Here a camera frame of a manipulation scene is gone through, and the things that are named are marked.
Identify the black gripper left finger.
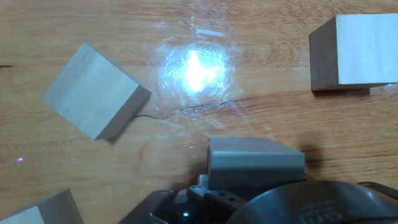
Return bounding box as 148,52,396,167
118,173,249,224

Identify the glossy brown wooden board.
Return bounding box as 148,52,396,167
0,0,398,224

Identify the light wooden cube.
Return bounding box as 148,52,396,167
0,189,85,224
308,12,398,92
41,42,152,141
206,137,307,200

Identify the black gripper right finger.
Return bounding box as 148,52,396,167
357,181,398,202

